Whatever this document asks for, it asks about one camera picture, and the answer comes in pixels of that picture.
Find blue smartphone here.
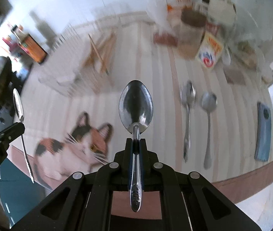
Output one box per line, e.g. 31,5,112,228
254,101,272,162

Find wooden chopstick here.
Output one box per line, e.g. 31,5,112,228
100,32,116,73
92,42,108,71
88,34,110,75
83,36,113,67

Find cat print tablecloth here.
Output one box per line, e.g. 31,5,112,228
7,12,273,220

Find jar with brown lid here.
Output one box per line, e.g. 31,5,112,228
177,11,207,59

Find clear plastic tray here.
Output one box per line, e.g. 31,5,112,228
37,17,128,95

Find stainless steel spoon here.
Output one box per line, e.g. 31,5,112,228
119,80,154,213
200,91,218,170
13,88,34,183
180,80,197,163

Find yellow and white box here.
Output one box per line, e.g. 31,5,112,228
195,31,224,72

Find dark soy sauce bottle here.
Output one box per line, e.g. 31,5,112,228
11,24,48,64

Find black gas stove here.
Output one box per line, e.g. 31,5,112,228
0,70,27,131

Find blue kitchen cabinet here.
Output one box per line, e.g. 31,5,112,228
0,156,53,227

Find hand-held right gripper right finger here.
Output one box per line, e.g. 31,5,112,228
139,139,263,231

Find small brown packet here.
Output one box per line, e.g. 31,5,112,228
153,33,178,47

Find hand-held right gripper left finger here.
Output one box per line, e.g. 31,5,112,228
9,138,134,231

